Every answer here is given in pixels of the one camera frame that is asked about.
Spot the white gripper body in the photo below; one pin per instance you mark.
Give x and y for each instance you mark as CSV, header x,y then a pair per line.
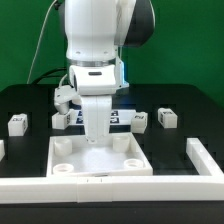
x,y
95,86

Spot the white square tabletop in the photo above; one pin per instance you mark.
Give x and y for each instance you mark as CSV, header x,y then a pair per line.
x,y
117,154

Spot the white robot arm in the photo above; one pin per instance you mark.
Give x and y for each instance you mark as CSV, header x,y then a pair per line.
x,y
95,30

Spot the tag marker sheet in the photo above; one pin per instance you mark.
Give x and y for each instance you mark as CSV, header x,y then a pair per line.
x,y
118,117

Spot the white block left edge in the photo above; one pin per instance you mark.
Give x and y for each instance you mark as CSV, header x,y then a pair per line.
x,y
2,150

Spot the white U-shaped obstacle fence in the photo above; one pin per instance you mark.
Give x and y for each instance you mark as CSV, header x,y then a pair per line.
x,y
63,184

